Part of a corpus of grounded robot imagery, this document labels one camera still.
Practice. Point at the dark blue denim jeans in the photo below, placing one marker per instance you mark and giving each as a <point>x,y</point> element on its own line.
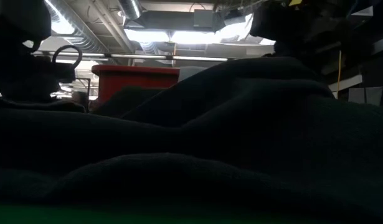
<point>191,149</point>

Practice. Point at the red plastic laundry bin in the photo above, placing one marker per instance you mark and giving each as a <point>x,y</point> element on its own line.
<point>132,81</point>

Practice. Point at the person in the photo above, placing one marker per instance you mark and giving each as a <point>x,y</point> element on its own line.
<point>80,98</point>

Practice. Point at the grey ceiling ventilation unit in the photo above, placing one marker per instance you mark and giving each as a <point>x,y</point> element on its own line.
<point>178,21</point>

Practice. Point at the green table mat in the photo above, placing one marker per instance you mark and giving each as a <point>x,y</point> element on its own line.
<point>54,217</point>

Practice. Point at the silver ceiling duct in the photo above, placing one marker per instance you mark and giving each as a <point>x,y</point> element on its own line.
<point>130,9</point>

